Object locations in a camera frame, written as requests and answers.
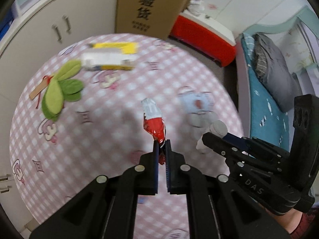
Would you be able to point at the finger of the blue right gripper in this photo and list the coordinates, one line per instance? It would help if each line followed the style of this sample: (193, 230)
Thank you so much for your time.
(238, 142)

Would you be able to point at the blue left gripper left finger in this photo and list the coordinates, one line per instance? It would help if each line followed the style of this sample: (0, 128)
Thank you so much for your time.
(155, 178)

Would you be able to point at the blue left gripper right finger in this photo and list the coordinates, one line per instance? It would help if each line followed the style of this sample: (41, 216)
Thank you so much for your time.
(168, 155)

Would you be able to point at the red silver snack wrapper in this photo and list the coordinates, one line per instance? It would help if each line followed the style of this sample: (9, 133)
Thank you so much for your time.
(153, 122)

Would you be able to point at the yellow white medicine box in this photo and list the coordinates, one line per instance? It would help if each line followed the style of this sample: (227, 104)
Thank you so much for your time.
(109, 56)

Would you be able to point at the green felt leaf ornament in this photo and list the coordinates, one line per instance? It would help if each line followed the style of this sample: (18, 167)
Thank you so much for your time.
(57, 88)

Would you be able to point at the teal bunk bed mattress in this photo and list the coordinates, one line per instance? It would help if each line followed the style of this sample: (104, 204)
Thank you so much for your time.
(260, 115)

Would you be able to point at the pink checkered tablecloth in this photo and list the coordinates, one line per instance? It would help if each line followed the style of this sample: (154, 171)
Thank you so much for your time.
(103, 132)

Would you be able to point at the grey folded duvet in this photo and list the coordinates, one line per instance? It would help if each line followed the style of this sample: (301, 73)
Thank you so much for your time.
(272, 71)

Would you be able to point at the red covered low bench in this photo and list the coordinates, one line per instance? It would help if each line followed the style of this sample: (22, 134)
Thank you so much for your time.
(207, 35)

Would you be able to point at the large brown cardboard box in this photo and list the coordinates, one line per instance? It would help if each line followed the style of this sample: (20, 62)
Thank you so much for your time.
(153, 18)

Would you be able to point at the white plastic bag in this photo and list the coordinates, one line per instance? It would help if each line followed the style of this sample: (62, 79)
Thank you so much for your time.
(196, 7)

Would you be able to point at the cream low cabinet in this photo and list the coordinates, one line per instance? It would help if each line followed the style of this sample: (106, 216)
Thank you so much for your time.
(44, 30)

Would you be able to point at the teal bunk bed frame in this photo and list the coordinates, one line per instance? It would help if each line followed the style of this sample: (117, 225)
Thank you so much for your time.
(296, 38)

